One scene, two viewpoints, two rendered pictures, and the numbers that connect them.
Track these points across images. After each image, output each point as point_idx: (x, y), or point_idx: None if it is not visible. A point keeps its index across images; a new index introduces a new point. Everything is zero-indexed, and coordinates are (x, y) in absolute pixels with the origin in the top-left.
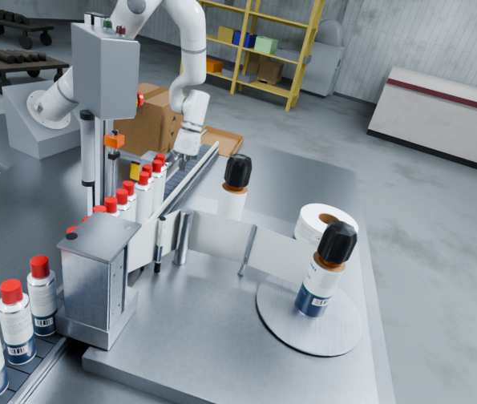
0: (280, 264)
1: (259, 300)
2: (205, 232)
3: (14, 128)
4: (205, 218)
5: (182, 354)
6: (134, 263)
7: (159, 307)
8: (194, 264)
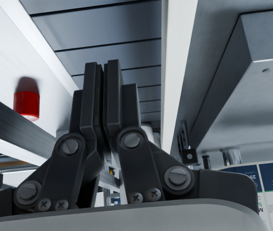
0: None
1: None
2: None
3: None
4: None
5: (246, 162)
6: None
7: (220, 161)
8: (251, 145)
